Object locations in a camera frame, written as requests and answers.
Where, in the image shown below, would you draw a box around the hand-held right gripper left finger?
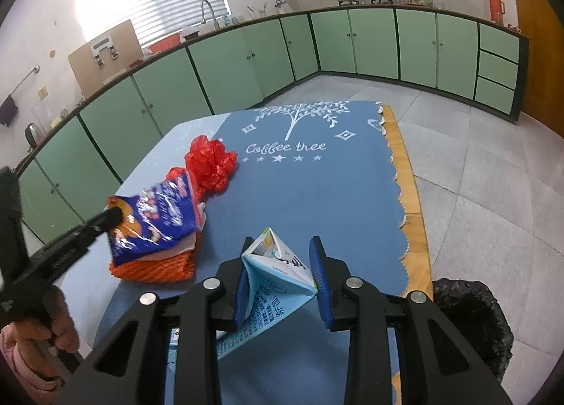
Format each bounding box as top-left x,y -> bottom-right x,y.
53,237 -> 254,405

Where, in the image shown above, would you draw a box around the dark hanging cloth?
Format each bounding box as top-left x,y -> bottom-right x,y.
0,94 -> 19,127

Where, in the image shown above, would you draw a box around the wooden door with handle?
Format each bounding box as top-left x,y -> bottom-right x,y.
502,0 -> 564,141

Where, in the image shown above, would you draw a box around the light blue milk carton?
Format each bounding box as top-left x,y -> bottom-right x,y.
215,227 -> 318,361

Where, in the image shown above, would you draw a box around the blue snack packet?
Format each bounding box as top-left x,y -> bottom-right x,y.
108,171 -> 208,267

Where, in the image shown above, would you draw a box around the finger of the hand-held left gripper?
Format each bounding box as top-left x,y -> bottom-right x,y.
42,206 -> 124,276

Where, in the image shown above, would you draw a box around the person's left forearm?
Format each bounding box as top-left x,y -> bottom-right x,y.
0,326 -> 60,401

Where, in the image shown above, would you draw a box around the orange mesh net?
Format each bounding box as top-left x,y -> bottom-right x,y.
108,229 -> 203,282

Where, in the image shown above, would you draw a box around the metal faucet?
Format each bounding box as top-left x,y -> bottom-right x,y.
200,0 -> 219,31

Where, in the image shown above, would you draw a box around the wall towel rail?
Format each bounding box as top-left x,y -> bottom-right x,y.
9,65 -> 41,95

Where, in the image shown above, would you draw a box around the red foil packet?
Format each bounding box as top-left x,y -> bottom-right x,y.
166,167 -> 190,187

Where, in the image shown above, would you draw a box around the cardboard sheet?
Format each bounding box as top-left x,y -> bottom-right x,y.
67,19 -> 144,95

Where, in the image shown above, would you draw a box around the red basin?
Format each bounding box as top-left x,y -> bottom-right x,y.
147,32 -> 182,53

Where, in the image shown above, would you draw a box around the blue tree-print table mat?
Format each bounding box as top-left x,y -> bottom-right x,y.
167,101 -> 408,405

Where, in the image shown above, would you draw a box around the crumpled red plastic bag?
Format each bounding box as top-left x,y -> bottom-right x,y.
185,135 -> 239,200

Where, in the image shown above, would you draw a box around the green base cabinets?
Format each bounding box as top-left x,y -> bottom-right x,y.
13,6 -> 529,251

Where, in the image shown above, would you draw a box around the person's left hand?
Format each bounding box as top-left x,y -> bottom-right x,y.
41,286 -> 81,358

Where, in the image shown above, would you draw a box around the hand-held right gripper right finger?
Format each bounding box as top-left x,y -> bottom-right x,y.
308,235 -> 514,405

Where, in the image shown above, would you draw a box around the black-lined trash bin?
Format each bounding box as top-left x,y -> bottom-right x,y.
431,279 -> 515,383

